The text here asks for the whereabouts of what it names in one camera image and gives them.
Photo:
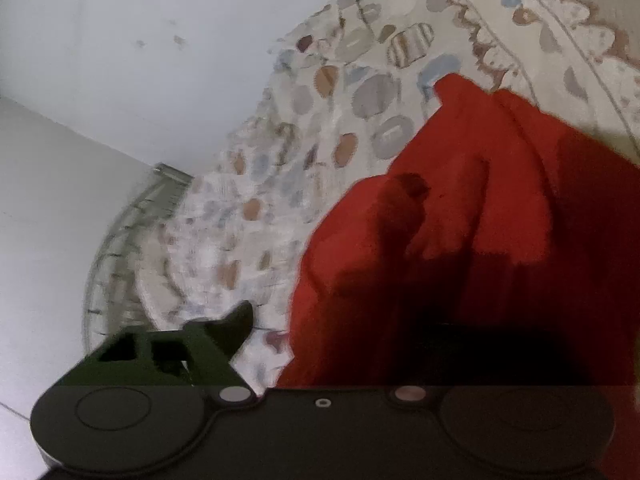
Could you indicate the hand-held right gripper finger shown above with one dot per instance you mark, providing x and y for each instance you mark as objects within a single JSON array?
[{"x": 221, "y": 345}]

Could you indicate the circle print bed sheet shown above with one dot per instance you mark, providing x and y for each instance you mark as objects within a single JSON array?
[{"x": 310, "y": 125}]

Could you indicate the red cloth garment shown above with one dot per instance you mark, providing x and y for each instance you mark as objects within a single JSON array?
[{"x": 475, "y": 200}]

